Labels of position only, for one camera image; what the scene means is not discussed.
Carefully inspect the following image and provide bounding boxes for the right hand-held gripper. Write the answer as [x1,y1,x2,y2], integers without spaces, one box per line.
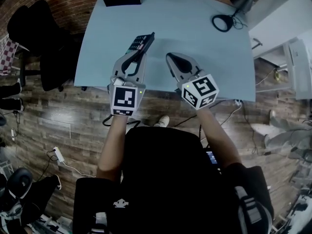
[165,52,220,111]

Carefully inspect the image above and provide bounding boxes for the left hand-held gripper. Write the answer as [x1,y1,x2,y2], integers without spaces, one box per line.
[108,52,148,117]

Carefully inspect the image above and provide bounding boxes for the black calculator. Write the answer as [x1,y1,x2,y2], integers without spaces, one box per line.
[126,32,156,63]

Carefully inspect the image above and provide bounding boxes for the person's left forearm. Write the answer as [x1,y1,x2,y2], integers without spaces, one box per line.
[97,115,129,182]

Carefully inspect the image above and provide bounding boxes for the person's right forearm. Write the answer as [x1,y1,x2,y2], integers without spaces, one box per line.
[196,107,243,169]

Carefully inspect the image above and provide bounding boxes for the black desk lamp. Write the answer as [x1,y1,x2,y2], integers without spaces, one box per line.
[211,0,275,33]

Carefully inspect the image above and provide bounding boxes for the person's white shoe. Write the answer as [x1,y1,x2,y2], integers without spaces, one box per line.
[153,115,170,128]

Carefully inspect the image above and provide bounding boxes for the black office chair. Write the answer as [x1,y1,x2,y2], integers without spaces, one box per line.
[7,0,85,92]

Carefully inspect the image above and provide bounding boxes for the black device with screen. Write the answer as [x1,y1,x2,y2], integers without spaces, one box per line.
[205,150,220,165]

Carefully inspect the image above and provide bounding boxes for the white cabinet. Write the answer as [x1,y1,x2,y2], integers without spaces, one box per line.
[253,37,312,101]

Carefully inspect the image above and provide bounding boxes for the person's black shirt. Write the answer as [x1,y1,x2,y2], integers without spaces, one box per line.
[73,126,275,234]

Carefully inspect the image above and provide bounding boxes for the checkered cloth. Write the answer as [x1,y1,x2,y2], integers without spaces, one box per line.
[0,38,20,69]

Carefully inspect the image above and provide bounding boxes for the black round seat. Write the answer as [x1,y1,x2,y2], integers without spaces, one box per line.
[6,167,34,199]

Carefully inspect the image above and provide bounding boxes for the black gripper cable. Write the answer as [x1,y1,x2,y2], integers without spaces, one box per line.
[102,115,141,129]

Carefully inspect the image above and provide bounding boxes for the grey backpack strap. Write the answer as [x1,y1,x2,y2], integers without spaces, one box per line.
[234,185,273,234]

